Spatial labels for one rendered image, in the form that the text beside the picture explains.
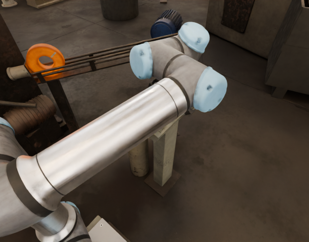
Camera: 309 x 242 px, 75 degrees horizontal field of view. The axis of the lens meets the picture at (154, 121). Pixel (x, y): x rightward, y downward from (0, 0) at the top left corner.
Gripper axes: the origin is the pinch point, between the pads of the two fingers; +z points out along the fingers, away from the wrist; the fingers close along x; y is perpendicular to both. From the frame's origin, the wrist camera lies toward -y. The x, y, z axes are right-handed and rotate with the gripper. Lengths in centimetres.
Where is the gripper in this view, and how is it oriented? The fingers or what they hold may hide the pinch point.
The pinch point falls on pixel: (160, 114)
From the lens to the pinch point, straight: 75.7
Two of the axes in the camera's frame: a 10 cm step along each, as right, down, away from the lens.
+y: -7.2, -6.7, 1.6
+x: -6.4, 5.6, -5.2
